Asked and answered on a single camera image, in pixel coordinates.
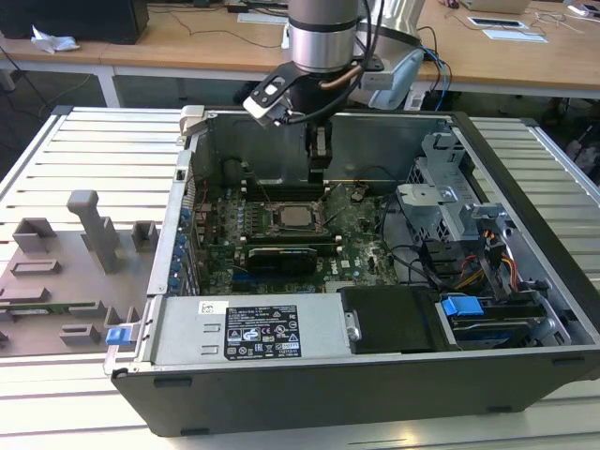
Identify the silver topped CPU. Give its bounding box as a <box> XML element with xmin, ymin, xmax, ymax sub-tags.
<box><xmin>274</xmin><ymin>205</ymin><xmax>313</xmax><ymax>230</ymax></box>

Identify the black plastic drive cover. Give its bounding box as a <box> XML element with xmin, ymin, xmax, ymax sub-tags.
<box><xmin>337</xmin><ymin>286</ymin><xmax>444</xmax><ymax>355</ymax></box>

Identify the white desk cable tray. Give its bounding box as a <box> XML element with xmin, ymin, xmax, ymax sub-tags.
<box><xmin>467</xmin><ymin>15</ymin><xmax>530</xmax><ymax>31</ymax></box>

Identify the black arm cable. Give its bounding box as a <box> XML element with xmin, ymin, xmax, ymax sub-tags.
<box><xmin>358</xmin><ymin>0</ymin><xmax>382</xmax><ymax>67</ymax></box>

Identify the black graphics card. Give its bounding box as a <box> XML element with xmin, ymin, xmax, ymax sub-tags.
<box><xmin>246</xmin><ymin>245</ymin><xmax>321</xmax><ymax>278</ymax></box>

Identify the metal socket cover frame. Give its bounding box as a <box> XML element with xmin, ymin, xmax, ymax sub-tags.
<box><xmin>319</xmin><ymin>183</ymin><xmax>352</xmax><ymax>224</ymax></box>

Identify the black round case speaker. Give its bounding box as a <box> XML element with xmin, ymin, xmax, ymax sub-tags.
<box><xmin>221</xmin><ymin>158</ymin><xmax>245</xmax><ymax>187</ymax></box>

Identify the smartphone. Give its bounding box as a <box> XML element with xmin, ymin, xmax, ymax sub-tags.
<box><xmin>568</xmin><ymin>1</ymin><xmax>600</xmax><ymax>18</ymax></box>

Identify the thin red wire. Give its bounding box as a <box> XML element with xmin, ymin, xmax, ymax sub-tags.
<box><xmin>193</xmin><ymin>174</ymin><xmax>211</xmax><ymax>213</ymax></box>

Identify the silver laptop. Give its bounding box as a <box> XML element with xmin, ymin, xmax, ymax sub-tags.
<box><xmin>460</xmin><ymin>0</ymin><xmax>534</xmax><ymax>15</ymax></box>

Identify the silver power supply unit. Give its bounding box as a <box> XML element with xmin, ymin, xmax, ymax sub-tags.
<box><xmin>148</xmin><ymin>293</ymin><xmax>352</xmax><ymax>368</ymax></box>

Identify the black RAM slot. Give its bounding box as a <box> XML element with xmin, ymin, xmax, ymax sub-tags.
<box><xmin>244</xmin><ymin>232</ymin><xmax>339</xmax><ymax>239</ymax></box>
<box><xmin>244</xmin><ymin>237</ymin><xmax>340</xmax><ymax>247</ymax></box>
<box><xmin>246</xmin><ymin>189</ymin><xmax>325</xmax><ymax>199</ymax></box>
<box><xmin>246</xmin><ymin>184</ymin><xmax>324</xmax><ymax>192</ymax></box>

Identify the CPU socket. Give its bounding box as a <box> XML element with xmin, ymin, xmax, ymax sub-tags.
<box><xmin>262</xmin><ymin>201</ymin><xmax>332</xmax><ymax>234</ymax></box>

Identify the blue cable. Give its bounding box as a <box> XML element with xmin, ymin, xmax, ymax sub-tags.
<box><xmin>423</xmin><ymin>45</ymin><xmax>455</xmax><ymax>110</ymax></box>

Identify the blue plastic case latch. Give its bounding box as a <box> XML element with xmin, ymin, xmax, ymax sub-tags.
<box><xmin>105</xmin><ymin>326</ymin><xmax>130</xmax><ymax>348</ymax></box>

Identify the silver metal drive cage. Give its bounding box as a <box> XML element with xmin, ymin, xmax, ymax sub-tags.
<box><xmin>395</xmin><ymin>132</ymin><xmax>517</xmax><ymax>246</ymax></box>

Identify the black box on desk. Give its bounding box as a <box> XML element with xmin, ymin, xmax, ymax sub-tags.
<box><xmin>0</xmin><ymin>0</ymin><xmax>151</xmax><ymax>46</ymax></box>

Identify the orange yellow wire bundle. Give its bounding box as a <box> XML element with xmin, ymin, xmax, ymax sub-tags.
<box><xmin>457</xmin><ymin>250</ymin><xmax>519</xmax><ymax>293</ymax></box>

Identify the black and grey PC case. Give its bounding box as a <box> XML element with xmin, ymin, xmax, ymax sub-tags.
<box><xmin>103</xmin><ymin>106</ymin><xmax>600</xmax><ymax>437</ymax></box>

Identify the green RAM stick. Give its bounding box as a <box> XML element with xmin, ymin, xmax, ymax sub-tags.
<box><xmin>0</xmin><ymin>303</ymin><xmax>98</xmax><ymax>321</ymax></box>

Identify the grey parts rack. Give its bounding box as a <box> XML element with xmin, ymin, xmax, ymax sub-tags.
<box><xmin>0</xmin><ymin>188</ymin><xmax>158</xmax><ymax>362</ymax></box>

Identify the crumpled white paper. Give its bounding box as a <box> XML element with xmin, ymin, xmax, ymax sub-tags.
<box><xmin>30</xmin><ymin>24</ymin><xmax>82</xmax><ymax>53</ymax></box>

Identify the black internal cable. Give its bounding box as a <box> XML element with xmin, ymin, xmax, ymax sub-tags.
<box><xmin>388</xmin><ymin>243</ymin><xmax>454</xmax><ymax>294</ymax></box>
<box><xmin>378</xmin><ymin>194</ymin><xmax>400</xmax><ymax>283</ymax></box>

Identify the beige case latch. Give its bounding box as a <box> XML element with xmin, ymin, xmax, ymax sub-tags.
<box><xmin>179</xmin><ymin>104</ymin><xmax>208</xmax><ymax>138</ymax></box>

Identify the white paper sheet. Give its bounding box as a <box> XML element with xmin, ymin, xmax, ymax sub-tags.
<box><xmin>236</xmin><ymin>12</ymin><xmax>290</xmax><ymax>25</ymax></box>
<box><xmin>481</xmin><ymin>27</ymin><xmax>550</xmax><ymax>46</ymax></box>

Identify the small wrist camera box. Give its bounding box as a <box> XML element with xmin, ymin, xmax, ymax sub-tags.
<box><xmin>360</xmin><ymin>69</ymin><xmax>393</xmax><ymax>91</ymax></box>

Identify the metal wire locking lever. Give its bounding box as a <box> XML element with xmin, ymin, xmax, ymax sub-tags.
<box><xmin>244</xmin><ymin>169</ymin><xmax>278</xmax><ymax>207</ymax></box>
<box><xmin>325</xmin><ymin>199</ymin><xmax>352</xmax><ymax>227</ymax></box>

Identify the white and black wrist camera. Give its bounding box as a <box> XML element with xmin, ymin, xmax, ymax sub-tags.
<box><xmin>242</xmin><ymin>73</ymin><xmax>302</xmax><ymax>128</ymax></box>

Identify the hard disk in blue carrier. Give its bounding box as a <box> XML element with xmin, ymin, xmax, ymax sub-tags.
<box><xmin>439</xmin><ymin>293</ymin><xmax>550</xmax><ymax>352</ymax></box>

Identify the wooden desk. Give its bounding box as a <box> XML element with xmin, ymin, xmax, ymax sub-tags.
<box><xmin>0</xmin><ymin>36</ymin><xmax>116</xmax><ymax>110</ymax></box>
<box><xmin>100</xmin><ymin>0</ymin><xmax>600</xmax><ymax>100</ymax></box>

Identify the green motherboard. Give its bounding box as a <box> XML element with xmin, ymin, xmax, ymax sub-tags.
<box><xmin>189</xmin><ymin>180</ymin><xmax>404</xmax><ymax>296</ymax></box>

